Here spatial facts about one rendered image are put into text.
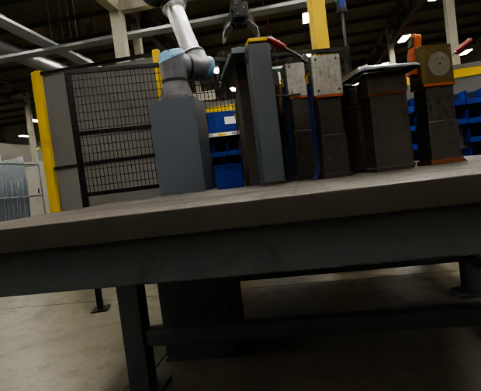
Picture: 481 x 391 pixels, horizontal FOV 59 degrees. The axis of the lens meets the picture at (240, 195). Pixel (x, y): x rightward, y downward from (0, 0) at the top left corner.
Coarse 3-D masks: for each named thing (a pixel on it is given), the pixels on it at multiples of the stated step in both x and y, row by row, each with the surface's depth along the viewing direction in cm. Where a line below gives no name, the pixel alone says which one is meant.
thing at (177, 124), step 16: (192, 96) 178; (160, 112) 180; (176, 112) 179; (192, 112) 178; (160, 128) 181; (176, 128) 180; (192, 128) 179; (160, 144) 181; (176, 144) 180; (192, 144) 179; (208, 144) 195; (160, 160) 182; (176, 160) 181; (192, 160) 180; (208, 160) 191; (160, 176) 182; (176, 176) 181; (192, 176) 180; (208, 176) 188; (176, 192) 181
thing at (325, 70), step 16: (304, 64) 130; (320, 64) 125; (336, 64) 125; (320, 80) 125; (336, 80) 125; (320, 96) 125; (336, 96) 126; (320, 112) 126; (336, 112) 126; (320, 128) 126; (336, 128) 126; (320, 144) 127; (336, 144) 126; (320, 160) 128; (336, 160) 126; (320, 176) 129; (336, 176) 126
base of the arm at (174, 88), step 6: (168, 78) 183; (174, 78) 183; (180, 78) 184; (186, 78) 187; (162, 84) 186; (168, 84) 184; (174, 84) 183; (180, 84) 184; (186, 84) 186; (162, 90) 186; (168, 90) 183; (174, 90) 182; (180, 90) 183; (186, 90) 185; (162, 96) 184; (168, 96) 182; (174, 96) 182; (180, 96) 182; (186, 96) 184
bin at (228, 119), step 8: (208, 112) 263; (216, 112) 264; (224, 112) 265; (232, 112) 266; (208, 120) 264; (216, 120) 265; (224, 120) 265; (232, 120) 266; (208, 128) 264; (216, 128) 265; (224, 128) 266; (232, 128) 266
